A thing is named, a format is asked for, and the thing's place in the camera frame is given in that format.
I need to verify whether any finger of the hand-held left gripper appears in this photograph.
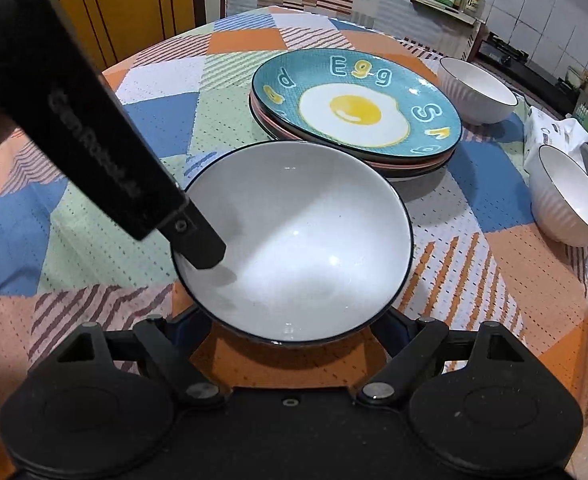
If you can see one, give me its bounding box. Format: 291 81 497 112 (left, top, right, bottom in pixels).
156 201 227 270

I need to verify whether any white ribbed bowl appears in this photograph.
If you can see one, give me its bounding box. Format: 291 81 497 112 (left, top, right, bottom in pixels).
171 141 415 347
436 56 519 126
529 144 588 248

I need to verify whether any black gas stove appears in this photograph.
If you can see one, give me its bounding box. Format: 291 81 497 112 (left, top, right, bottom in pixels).
476 31 570 101

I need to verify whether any white tissue pack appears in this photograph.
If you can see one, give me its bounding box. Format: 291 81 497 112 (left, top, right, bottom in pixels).
523 106 588 171

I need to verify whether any pale cooking pot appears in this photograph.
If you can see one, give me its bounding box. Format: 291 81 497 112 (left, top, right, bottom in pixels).
566 67 588 98

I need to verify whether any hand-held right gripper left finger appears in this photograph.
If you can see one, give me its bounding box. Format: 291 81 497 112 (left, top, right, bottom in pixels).
54 307 227 406

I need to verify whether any teal fried egg plate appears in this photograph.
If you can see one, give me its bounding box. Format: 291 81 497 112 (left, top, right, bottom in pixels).
250 48 463 162

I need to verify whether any pink rabbit Lovely Bear plate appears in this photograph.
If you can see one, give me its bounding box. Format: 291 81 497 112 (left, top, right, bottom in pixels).
249 92 457 171

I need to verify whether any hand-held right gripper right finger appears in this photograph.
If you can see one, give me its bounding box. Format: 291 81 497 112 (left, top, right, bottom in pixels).
355 307 525 403

